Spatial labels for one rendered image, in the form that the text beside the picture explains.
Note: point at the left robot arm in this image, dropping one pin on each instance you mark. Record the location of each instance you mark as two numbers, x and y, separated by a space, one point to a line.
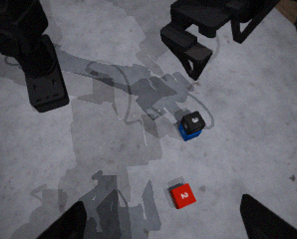
22 23

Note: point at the red block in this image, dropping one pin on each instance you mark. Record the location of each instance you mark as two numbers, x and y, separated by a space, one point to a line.
182 196

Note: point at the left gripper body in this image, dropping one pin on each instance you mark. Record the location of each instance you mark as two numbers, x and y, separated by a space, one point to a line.
209 16

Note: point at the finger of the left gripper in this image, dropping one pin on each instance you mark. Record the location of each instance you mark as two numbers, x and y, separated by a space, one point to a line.
238 36
198 54

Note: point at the blue block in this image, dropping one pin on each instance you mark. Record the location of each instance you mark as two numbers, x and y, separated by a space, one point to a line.
185 136

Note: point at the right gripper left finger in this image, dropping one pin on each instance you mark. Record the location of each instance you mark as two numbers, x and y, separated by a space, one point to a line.
71 225

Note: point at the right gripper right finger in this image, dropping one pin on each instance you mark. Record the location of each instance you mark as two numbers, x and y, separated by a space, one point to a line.
261 223

